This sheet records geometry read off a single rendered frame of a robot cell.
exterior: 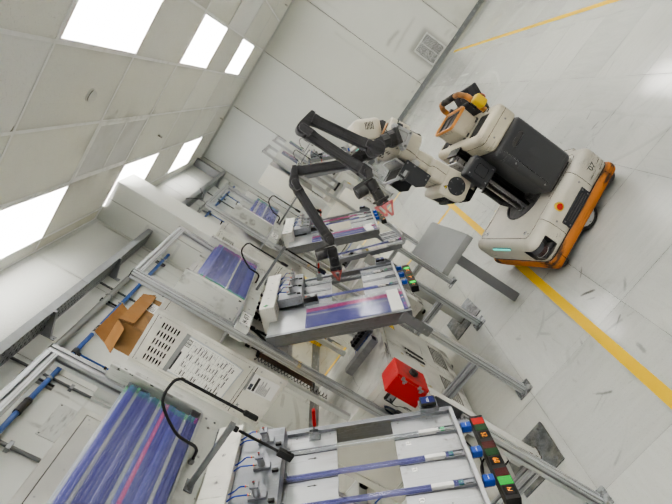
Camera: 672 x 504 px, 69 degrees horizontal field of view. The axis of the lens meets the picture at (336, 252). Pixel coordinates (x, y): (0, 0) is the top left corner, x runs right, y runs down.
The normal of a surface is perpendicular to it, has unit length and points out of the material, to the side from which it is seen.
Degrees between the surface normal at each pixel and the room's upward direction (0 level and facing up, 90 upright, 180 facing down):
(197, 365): 90
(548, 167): 90
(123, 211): 90
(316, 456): 47
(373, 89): 90
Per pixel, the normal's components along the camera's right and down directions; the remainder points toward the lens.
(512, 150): 0.21, 0.02
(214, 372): 0.08, 0.32
